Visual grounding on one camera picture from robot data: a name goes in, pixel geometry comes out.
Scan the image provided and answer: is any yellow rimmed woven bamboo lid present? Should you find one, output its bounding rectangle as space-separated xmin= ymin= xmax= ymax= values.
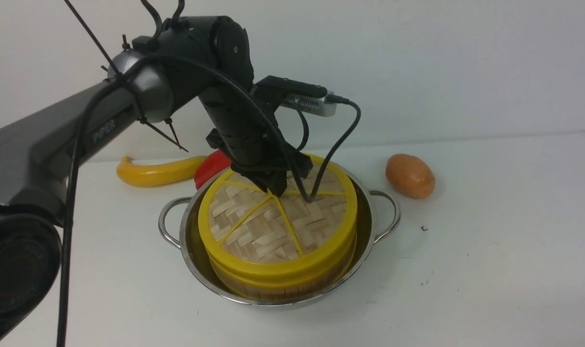
xmin=198 ymin=163 xmax=359 ymax=263

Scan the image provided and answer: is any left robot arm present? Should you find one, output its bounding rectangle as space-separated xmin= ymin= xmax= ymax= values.
xmin=0 ymin=15 xmax=312 ymax=341

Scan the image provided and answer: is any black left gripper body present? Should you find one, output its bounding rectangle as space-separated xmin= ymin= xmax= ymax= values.
xmin=199 ymin=89 xmax=314 ymax=179

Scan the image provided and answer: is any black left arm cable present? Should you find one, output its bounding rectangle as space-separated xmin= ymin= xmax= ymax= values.
xmin=56 ymin=52 xmax=361 ymax=347

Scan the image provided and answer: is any red bell pepper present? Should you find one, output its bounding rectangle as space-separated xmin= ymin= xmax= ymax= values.
xmin=194 ymin=150 xmax=231 ymax=190

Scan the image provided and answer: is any brown potato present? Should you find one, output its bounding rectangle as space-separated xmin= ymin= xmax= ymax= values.
xmin=385 ymin=153 xmax=436 ymax=200

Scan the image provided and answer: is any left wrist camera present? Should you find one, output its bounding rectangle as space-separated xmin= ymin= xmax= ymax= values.
xmin=251 ymin=76 xmax=337 ymax=117

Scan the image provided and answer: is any stainless steel pot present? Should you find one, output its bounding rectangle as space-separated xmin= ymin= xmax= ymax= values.
xmin=158 ymin=168 xmax=402 ymax=310

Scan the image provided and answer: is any yellow rimmed bamboo steamer basket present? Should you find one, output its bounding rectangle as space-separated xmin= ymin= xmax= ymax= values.
xmin=209 ymin=230 xmax=357 ymax=302

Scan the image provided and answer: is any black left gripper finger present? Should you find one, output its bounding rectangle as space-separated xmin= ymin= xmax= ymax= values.
xmin=253 ymin=171 xmax=288 ymax=197

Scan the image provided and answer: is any yellow squash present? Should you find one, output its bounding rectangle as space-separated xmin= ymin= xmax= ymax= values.
xmin=116 ymin=156 xmax=207 ymax=187

